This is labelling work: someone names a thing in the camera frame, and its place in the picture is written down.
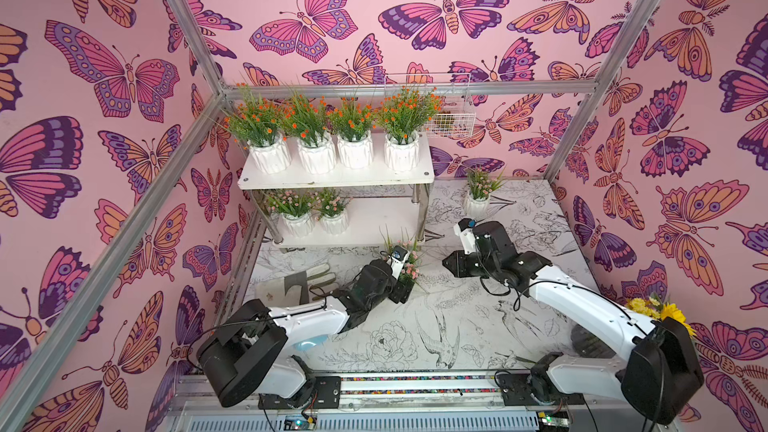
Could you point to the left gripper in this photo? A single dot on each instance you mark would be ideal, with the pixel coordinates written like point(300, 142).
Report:
point(401, 292)

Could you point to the pink plant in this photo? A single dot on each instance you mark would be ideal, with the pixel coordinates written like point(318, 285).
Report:
point(481, 185)
point(331, 208)
point(412, 271)
point(295, 209)

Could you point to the orange plant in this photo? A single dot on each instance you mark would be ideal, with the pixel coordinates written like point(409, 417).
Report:
point(304, 122)
point(255, 124)
point(401, 116)
point(352, 125)

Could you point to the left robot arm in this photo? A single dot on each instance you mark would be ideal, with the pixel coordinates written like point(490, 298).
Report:
point(254, 351)

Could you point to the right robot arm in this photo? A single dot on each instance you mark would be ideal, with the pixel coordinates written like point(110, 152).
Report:
point(655, 367)

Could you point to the white two-tier rack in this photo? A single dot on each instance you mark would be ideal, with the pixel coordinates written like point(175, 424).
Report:
point(384, 202)

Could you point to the yellow flower bouquet vase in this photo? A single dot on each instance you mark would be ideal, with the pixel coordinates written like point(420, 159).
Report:
point(658, 310)

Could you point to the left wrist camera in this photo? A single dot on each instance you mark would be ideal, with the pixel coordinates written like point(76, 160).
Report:
point(398, 260)

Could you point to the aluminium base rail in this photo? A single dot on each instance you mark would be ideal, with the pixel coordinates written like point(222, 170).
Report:
point(464, 400)

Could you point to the white wire basket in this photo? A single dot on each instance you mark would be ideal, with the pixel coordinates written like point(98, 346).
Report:
point(457, 115)

